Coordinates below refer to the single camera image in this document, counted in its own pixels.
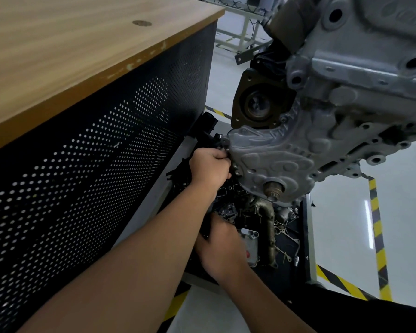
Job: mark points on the black parts tray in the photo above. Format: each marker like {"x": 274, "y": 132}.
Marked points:
{"x": 286, "y": 273}

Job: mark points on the pile of black parts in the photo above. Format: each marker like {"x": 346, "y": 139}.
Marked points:
{"x": 180, "y": 175}

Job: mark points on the dark rusty exhaust housing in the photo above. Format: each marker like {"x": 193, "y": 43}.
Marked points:
{"x": 291, "y": 20}

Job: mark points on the white frame table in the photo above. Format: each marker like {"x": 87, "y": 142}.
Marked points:
{"x": 241, "y": 29}

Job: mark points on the brown round flange plate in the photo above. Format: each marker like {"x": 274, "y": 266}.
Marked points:
{"x": 260, "y": 105}

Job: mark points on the person's left hand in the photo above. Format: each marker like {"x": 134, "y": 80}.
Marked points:
{"x": 206, "y": 166}

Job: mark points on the rusty bent metal pipe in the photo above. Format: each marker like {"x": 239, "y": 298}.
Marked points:
{"x": 267, "y": 221}

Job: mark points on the silver oil cooler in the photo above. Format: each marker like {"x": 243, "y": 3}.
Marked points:
{"x": 251, "y": 247}

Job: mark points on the black metal stand bracket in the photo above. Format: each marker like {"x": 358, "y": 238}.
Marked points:
{"x": 251, "y": 54}

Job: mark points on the person's black trousers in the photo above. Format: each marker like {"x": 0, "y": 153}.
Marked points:
{"x": 350, "y": 313}

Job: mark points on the thin metal gasket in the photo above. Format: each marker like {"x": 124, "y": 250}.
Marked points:
{"x": 291, "y": 241}

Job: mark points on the person's right hand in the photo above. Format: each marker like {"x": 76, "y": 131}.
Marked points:
{"x": 222, "y": 254}

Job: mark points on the black plastic engine part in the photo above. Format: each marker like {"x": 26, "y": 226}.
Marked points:
{"x": 205, "y": 130}

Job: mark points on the silver round filter housing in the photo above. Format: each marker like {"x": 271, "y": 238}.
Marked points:
{"x": 285, "y": 215}

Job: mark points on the wooden workbench with perforated panel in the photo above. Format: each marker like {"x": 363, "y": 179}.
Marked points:
{"x": 90, "y": 169}

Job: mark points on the person's left fingers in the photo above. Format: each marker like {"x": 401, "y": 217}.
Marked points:
{"x": 224, "y": 158}

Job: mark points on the person's right forearm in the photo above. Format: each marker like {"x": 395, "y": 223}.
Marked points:
{"x": 263, "y": 305}

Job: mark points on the silver engine block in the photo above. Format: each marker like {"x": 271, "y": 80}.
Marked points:
{"x": 350, "y": 100}

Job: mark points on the person's left forearm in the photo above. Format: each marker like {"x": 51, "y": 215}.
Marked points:
{"x": 131, "y": 260}

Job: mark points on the person's right fingers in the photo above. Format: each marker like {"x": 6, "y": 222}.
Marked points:
{"x": 225, "y": 228}

